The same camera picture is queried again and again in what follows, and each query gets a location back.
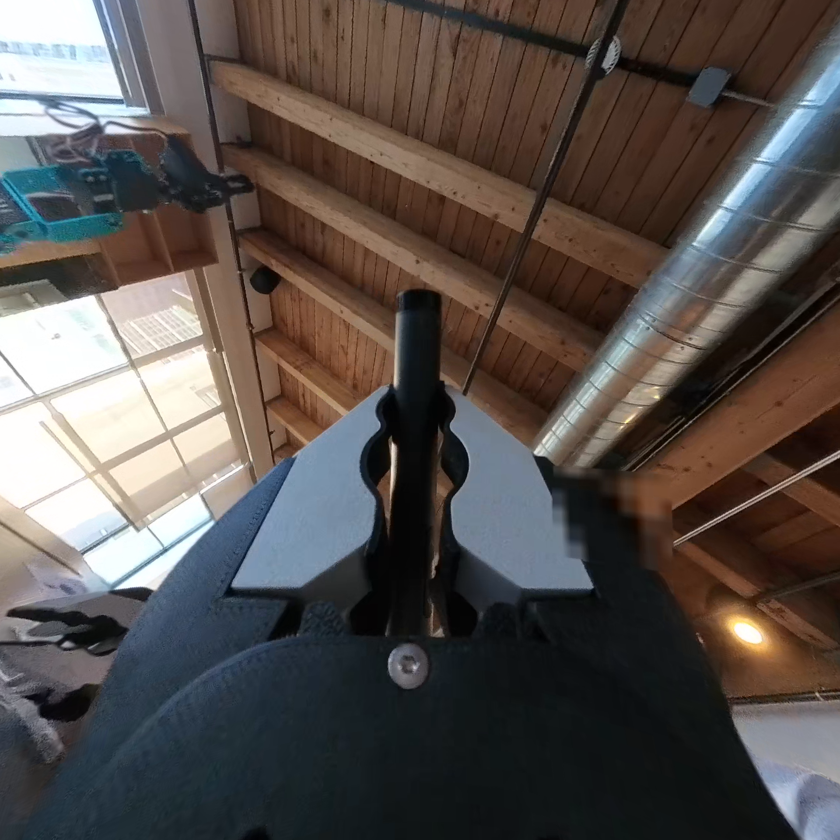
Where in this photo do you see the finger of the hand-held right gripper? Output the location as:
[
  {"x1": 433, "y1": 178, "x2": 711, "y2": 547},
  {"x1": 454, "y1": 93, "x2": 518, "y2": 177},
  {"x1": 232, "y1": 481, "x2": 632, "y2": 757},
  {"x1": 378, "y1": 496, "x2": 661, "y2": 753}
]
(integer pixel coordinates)
[
  {"x1": 7, "y1": 587, "x2": 155, "y2": 657},
  {"x1": 0, "y1": 646, "x2": 99, "y2": 723}
]

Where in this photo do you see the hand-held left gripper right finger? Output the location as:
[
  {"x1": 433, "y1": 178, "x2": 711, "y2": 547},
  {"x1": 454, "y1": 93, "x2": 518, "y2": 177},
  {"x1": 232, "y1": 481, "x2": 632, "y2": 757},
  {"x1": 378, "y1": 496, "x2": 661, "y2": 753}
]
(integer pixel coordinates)
[{"x1": 440, "y1": 386, "x2": 595, "y2": 602}]

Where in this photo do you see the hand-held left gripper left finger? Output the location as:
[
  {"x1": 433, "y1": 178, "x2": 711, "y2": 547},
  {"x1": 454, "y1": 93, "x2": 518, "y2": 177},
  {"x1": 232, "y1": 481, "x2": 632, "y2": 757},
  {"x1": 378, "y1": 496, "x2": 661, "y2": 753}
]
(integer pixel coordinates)
[{"x1": 230, "y1": 383, "x2": 396, "y2": 603}]

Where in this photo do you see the wooden box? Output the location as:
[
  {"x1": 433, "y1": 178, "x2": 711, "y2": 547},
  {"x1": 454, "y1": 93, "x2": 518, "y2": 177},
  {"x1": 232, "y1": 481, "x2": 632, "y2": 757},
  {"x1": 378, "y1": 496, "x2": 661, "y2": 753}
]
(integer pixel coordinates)
[{"x1": 0, "y1": 118, "x2": 220, "y2": 290}]

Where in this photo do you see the dark metal ceiling pipe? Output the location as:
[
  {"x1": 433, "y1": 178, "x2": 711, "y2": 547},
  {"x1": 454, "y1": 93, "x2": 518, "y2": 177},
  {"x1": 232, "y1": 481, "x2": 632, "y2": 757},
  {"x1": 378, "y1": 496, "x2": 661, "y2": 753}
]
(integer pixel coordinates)
[{"x1": 462, "y1": 0, "x2": 631, "y2": 394}]

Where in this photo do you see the person's white shirt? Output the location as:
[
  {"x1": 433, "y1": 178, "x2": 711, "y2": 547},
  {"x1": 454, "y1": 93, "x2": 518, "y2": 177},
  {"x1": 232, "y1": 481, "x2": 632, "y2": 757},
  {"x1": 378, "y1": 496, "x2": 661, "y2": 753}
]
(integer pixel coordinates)
[{"x1": 755, "y1": 761, "x2": 840, "y2": 840}]

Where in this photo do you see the grey ceiling junction box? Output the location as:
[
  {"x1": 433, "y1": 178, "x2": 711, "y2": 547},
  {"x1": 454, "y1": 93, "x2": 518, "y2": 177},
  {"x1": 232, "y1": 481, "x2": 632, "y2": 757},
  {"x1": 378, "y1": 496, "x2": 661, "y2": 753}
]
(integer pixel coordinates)
[{"x1": 687, "y1": 66, "x2": 734, "y2": 106}]

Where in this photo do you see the silver ventilation duct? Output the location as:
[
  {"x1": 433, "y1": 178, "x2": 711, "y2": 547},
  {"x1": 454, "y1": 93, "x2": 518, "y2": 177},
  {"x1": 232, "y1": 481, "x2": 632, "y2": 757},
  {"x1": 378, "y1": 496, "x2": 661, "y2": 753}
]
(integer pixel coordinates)
[{"x1": 532, "y1": 59, "x2": 840, "y2": 470}]

